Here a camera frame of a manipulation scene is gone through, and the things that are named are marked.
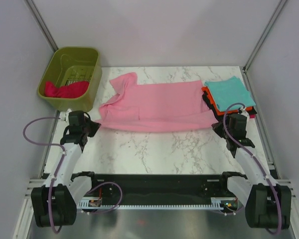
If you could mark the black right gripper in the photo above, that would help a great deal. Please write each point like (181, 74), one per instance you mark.
(217, 128)

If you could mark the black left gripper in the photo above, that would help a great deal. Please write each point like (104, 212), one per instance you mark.
(95, 126)

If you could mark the red t shirt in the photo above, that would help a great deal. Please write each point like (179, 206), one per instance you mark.
(71, 91)

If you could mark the pink t shirt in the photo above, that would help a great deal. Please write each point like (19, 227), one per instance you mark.
(164, 107)

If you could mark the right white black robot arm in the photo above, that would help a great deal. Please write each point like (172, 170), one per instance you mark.
(267, 203)

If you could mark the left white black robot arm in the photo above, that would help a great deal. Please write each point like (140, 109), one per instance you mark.
(55, 202)

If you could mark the folded black t shirt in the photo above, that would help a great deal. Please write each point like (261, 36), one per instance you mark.
(219, 115)

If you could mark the folded teal t shirt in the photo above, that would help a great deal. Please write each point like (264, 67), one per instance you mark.
(229, 92)

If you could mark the folded orange t shirt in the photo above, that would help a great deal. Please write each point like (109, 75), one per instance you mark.
(207, 90)

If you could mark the olive green plastic bin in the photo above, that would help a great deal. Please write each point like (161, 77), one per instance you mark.
(70, 65)

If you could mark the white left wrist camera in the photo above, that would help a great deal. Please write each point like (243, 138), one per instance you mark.
(64, 115)

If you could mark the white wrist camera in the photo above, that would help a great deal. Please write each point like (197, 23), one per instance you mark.
(64, 115)
(243, 111)

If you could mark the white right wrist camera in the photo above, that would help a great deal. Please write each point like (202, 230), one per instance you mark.
(243, 111)

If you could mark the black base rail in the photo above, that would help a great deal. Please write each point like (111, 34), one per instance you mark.
(161, 190)

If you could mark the white slotted cable duct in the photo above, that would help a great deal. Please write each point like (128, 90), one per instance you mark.
(214, 204)

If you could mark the left aluminium frame post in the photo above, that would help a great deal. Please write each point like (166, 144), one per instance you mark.
(41, 23)

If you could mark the aluminium frame post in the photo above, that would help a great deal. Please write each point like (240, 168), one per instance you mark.
(41, 23)
(265, 34)

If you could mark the right aluminium frame post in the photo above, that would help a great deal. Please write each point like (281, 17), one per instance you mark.
(265, 34)

